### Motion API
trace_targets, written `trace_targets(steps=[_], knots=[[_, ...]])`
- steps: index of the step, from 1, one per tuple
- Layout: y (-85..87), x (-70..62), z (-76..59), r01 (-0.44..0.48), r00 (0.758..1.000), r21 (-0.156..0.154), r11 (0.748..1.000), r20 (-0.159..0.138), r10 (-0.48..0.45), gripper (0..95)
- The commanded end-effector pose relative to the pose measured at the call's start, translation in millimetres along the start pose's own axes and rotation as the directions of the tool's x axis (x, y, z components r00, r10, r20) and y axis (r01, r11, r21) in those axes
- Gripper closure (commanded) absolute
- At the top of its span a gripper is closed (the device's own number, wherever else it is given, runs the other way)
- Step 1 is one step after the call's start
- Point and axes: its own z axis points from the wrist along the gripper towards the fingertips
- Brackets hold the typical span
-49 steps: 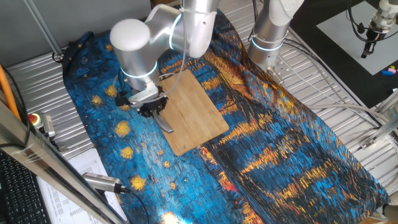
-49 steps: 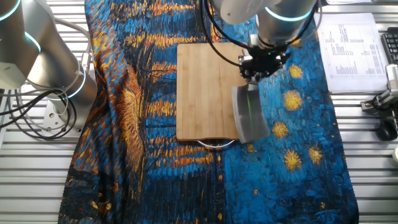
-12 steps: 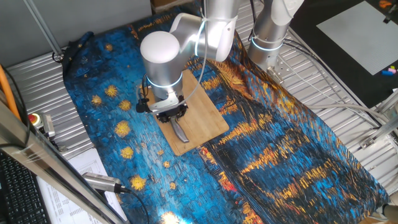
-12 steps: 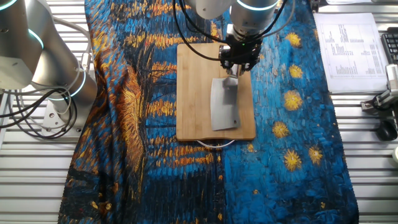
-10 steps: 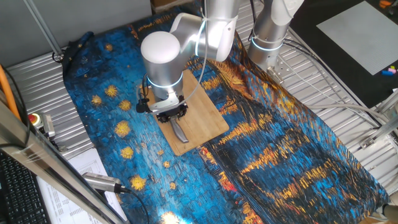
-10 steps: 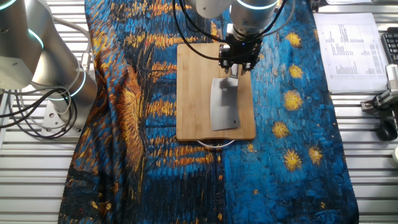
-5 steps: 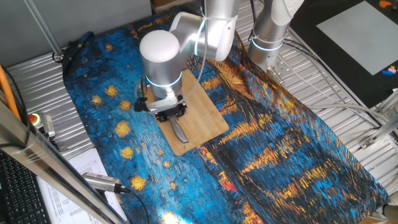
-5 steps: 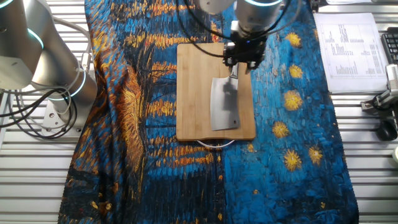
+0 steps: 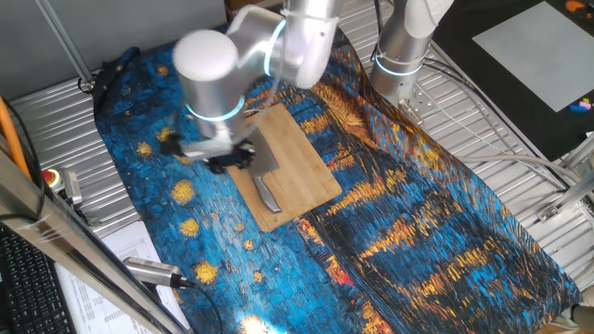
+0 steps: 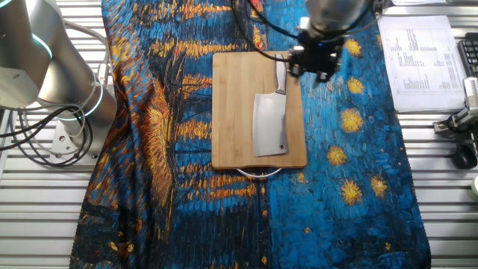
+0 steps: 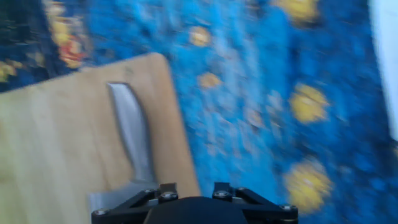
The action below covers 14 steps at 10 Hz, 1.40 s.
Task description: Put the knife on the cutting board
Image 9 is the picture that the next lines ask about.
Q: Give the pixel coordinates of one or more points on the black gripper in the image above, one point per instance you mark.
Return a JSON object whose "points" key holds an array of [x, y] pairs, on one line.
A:
{"points": [[232, 160]]}

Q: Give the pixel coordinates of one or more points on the steel cleaver knife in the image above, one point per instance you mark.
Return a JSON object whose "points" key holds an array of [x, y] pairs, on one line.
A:
{"points": [[264, 160]]}

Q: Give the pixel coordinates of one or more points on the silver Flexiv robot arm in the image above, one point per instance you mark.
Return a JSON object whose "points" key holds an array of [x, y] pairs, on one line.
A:
{"points": [[209, 79]]}

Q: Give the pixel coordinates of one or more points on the bamboo cutting board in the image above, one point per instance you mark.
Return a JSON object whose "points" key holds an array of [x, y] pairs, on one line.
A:
{"points": [[306, 176]]}

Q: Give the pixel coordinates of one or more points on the starry night painting tablecloth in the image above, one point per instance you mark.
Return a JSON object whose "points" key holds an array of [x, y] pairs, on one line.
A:
{"points": [[371, 241]]}

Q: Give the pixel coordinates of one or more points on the red emergency stop button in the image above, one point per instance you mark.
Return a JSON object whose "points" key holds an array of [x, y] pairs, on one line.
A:
{"points": [[60, 183]]}

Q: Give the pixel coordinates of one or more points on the thin grey metal rod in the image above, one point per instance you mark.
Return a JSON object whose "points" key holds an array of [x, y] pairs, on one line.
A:
{"points": [[65, 44]]}

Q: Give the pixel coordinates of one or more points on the printed white paper sheet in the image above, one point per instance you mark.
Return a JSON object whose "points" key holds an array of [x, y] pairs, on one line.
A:
{"points": [[93, 311]]}

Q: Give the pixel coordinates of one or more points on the black computer keyboard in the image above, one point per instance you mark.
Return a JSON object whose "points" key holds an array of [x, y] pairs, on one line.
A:
{"points": [[28, 287]]}

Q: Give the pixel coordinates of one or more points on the black table mat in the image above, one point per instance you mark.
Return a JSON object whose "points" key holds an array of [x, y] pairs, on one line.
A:
{"points": [[464, 46]]}

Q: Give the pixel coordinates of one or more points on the grey studded baseplate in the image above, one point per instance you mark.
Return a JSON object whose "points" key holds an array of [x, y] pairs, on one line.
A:
{"points": [[533, 55]]}

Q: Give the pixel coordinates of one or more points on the blue toy block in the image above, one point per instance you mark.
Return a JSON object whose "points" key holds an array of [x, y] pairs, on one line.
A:
{"points": [[577, 109]]}

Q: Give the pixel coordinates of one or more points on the pink toy block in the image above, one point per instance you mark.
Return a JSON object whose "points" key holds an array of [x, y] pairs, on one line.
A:
{"points": [[585, 105]]}

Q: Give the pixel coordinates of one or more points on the orange toy piece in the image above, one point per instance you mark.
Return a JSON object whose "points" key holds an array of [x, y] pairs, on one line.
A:
{"points": [[575, 5]]}

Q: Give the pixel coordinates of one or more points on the aluminium frame bar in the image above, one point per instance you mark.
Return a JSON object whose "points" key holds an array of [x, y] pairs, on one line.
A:
{"points": [[69, 241]]}

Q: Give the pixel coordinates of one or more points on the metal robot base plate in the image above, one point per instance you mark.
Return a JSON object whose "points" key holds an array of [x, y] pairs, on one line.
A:
{"points": [[417, 104]]}

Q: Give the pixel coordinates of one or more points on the aluminium profile bracket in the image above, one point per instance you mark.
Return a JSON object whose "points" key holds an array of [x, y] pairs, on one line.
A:
{"points": [[571, 192]]}

